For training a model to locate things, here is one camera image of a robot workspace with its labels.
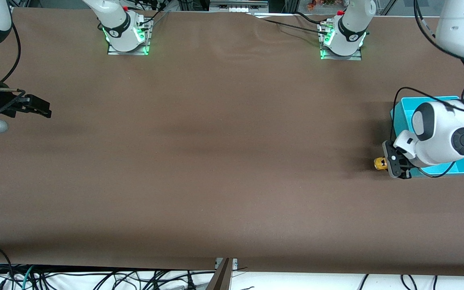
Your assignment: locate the cyan plastic storage box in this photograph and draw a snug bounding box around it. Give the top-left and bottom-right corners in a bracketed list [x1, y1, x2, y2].
[390, 96, 464, 178]

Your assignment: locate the white power strip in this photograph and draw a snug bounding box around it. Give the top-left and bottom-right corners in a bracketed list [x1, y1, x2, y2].
[210, 0, 269, 13]

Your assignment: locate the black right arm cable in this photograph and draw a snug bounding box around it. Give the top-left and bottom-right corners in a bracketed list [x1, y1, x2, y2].
[0, 22, 22, 83]

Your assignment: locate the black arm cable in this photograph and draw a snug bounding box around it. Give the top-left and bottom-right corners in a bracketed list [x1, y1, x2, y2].
[392, 0, 464, 178]
[0, 22, 22, 83]

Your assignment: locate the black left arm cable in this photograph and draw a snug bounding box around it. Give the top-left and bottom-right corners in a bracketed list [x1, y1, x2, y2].
[392, 0, 464, 178]

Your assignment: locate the teal cable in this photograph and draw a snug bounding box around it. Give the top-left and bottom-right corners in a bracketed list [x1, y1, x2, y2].
[19, 265, 36, 290]

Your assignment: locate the long black tabletop cable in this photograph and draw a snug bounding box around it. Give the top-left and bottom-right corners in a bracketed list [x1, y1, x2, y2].
[252, 13, 329, 35]

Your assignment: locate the metal table edge bracket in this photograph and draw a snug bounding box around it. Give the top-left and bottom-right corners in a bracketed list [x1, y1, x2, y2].
[214, 258, 239, 290]

